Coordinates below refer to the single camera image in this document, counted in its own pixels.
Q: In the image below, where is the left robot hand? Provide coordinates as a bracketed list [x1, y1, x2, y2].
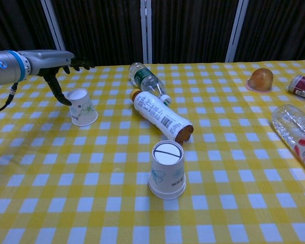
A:
[27, 50, 95, 106]

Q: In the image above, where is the white paper cup line-marked base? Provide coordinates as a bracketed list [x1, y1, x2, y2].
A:
[148, 140, 186, 196]

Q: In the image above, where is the white paper cup green flower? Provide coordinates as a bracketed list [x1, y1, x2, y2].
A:
[67, 88, 99, 127]

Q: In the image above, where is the white paper cup fern print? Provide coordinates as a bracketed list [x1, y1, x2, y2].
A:
[148, 181, 186, 201]

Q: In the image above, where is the orange jelly cup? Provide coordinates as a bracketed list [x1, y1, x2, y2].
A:
[246, 68, 275, 94]

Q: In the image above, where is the dark pleated curtain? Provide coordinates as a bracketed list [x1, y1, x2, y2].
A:
[0, 0, 305, 68]

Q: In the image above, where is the clear water bottle green label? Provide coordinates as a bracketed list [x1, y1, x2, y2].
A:
[128, 62, 172, 107]

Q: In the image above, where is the brown drink bottle white label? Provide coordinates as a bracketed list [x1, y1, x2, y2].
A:
[130, 88, 194, 145]

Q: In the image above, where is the yellow white checked tablecloth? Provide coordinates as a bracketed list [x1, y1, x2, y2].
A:
[0, 58, 305, 244]

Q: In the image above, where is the crushed clear bottle red label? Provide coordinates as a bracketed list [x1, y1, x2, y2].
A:
[271, 104, 305, 177]

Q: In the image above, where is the red can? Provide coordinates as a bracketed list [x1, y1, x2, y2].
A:
[287, 74, 305, 102]

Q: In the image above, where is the white frame post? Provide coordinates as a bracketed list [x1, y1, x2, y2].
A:
[140, 0, 153, 65]
[40, 0, 67, 51]
[225, 0, 249, 63]

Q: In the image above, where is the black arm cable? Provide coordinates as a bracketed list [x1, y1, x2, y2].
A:
[0, 82, 19, 115]

